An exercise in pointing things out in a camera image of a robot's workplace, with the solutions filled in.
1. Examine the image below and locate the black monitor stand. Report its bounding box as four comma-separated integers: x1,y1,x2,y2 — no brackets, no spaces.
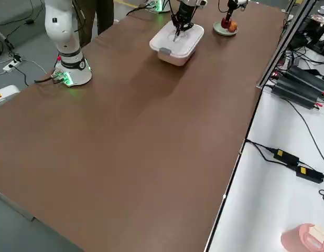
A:
306,25,324,57

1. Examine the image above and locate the aluminium frame post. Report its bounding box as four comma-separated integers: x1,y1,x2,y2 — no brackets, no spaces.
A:
281,0,296,14
256,0,318,90

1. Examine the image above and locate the white floor cable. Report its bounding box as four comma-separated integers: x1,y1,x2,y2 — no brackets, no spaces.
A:
20,59,47,77

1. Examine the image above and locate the white power strip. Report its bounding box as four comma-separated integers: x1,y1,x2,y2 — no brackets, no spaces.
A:
3,60,23,73

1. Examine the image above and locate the pink storage box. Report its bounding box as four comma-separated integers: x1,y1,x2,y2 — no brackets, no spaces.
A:
157,48,197,67

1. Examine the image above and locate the green plate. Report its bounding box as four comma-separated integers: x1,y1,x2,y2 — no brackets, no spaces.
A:
213,20,239,37

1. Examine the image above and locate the black base cable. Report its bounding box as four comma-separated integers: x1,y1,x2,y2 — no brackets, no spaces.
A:
34,75,60,85

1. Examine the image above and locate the black adapter with yellow label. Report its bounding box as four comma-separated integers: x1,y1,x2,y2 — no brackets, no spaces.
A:
273,148,300,165
295,165,324,184

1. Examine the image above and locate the white cabinet with yellow label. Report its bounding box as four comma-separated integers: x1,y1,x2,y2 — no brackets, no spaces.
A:
0,85,20,109

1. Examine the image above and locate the black floor cable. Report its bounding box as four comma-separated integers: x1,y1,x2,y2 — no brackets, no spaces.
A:
8,51,30,86

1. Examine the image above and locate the pink round container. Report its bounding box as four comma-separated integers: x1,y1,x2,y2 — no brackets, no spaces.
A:
280,223,324,252

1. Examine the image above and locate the white box lid with handle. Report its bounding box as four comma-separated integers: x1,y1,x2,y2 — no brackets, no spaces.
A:
149,20,205,58

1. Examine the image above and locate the long black cable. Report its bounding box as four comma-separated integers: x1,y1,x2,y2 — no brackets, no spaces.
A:
281,97,324,169

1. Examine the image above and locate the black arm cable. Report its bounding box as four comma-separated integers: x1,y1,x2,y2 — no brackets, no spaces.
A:
71,0,87,35
217,0,230,14

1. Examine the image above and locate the bowl of snacks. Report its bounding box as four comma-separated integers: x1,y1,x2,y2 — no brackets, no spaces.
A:
310,14,324,26

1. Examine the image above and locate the black adapter cable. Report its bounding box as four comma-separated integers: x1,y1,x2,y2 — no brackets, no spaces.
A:
245,140,277,161

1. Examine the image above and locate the black cable bundle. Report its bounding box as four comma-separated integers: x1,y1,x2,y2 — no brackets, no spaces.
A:
282,48,324,77

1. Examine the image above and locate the black finned power supply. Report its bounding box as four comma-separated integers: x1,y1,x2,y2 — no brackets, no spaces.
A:
271,78,324,110
285,65,324,91

